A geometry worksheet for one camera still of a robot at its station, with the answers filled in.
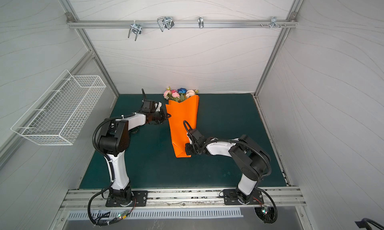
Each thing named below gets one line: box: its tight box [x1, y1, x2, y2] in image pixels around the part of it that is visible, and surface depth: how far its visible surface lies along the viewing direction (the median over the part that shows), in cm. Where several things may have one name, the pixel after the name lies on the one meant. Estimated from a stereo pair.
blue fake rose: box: [177, 87, 187, 94], surface depth 121 cm
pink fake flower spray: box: [163, 86, 181, 102], surface depth 117 cm
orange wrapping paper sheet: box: [165, 94, 200, 158], surface depth 100 cm
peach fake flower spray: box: [185, 89, 199, 99], surface depth 120 cm
